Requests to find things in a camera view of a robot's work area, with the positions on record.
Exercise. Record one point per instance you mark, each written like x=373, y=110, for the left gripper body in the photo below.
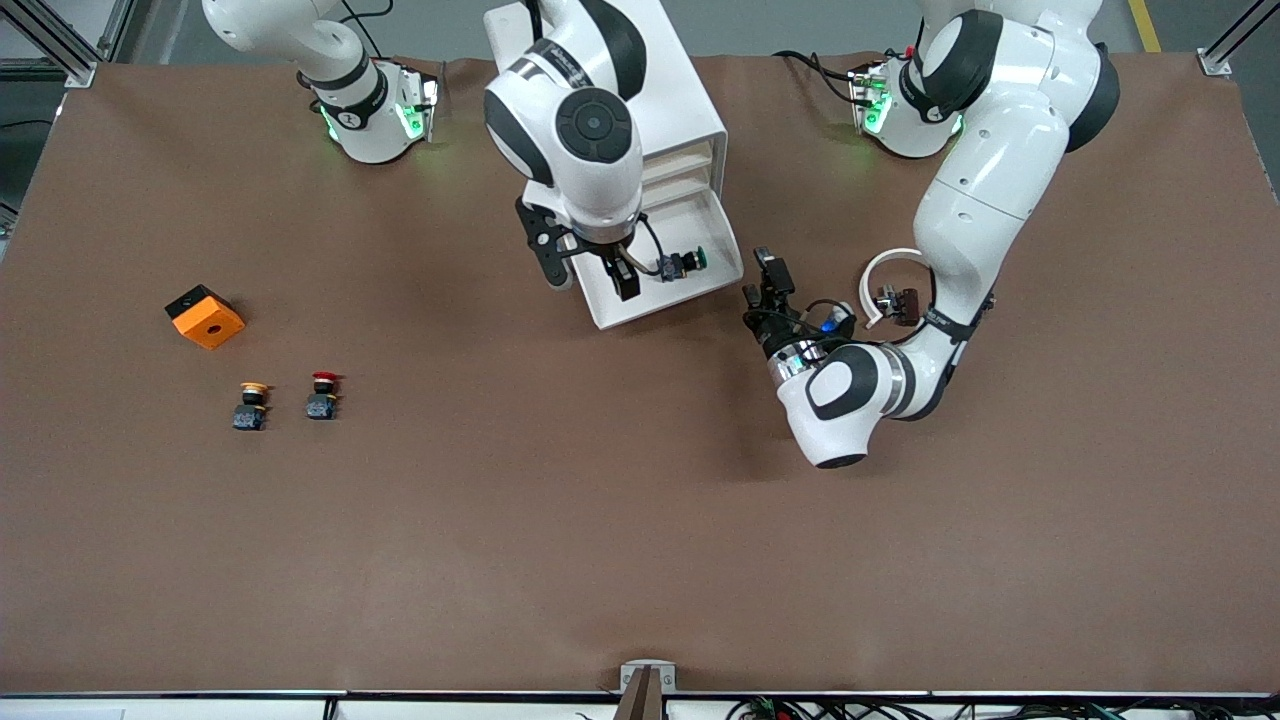
x=772, y=328

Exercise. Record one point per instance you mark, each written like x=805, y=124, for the green push button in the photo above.
x=682, y=264

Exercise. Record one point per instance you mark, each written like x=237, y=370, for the white cabinet drawer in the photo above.
x=680, y=182
x=700, y=225
x=680, y=158

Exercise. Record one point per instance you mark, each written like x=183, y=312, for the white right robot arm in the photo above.
x=590, y=130

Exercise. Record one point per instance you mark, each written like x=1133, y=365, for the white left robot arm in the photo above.
x=985, y=180

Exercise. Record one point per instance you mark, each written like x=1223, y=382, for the white drawer cabinet shell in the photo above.
x=690, y=90

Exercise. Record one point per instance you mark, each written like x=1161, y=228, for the red push button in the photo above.
x=322, y=398

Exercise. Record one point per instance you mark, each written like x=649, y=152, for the yellow push button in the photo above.
x=252, y=405

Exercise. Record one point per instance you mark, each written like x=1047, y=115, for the small brown component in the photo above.
x=907, y=305

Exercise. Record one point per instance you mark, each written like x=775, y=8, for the white curved plastic arc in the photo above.
x=890, y=256

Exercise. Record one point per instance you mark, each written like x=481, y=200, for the brown table mat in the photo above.
x=640, y=500

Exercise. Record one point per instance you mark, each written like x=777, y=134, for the orange box with hole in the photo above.
x=208, y=325

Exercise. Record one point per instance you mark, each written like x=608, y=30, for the grey metal bracket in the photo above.
x=632, y=668

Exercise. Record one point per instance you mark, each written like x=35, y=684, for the dark mounting post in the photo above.
x=642, y=700

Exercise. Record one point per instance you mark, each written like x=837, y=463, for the aluminium frame profile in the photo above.
x=60, y=40
x=1235, y=40

